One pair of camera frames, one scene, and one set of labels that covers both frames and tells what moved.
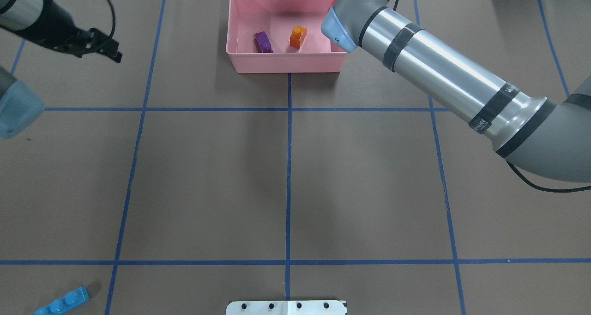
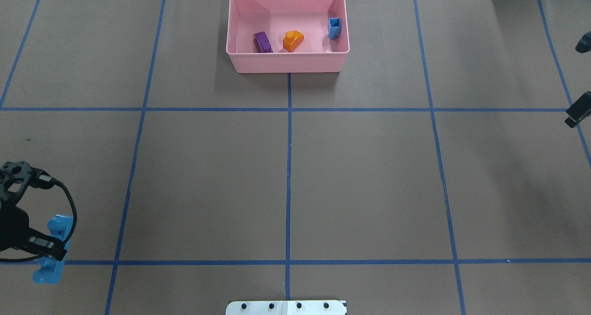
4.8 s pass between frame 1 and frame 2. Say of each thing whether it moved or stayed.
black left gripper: moved
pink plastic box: stayed
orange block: moved
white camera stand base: stayed
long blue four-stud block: moved
